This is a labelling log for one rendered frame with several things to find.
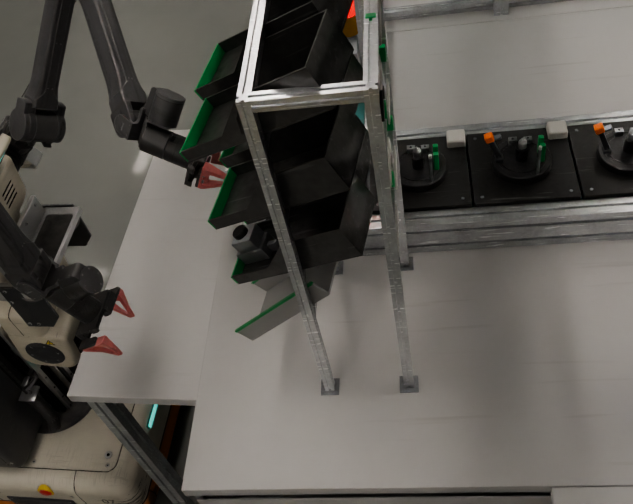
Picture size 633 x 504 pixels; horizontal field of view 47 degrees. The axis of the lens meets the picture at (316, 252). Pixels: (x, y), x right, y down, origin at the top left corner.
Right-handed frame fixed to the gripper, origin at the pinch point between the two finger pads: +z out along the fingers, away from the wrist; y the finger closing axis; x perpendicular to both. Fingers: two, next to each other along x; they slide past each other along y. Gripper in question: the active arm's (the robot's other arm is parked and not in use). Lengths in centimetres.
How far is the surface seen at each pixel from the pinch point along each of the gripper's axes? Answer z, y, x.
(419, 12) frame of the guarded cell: 29, 113, 36
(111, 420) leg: -9, -35, 69
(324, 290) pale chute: 22.9, -18.7, -2.3
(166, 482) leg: 9, -37, 103
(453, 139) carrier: 44, 44, 13
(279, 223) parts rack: 10.6, -20.8, -20.3
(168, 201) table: -19, 24, 57
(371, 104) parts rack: 16, -16, -47
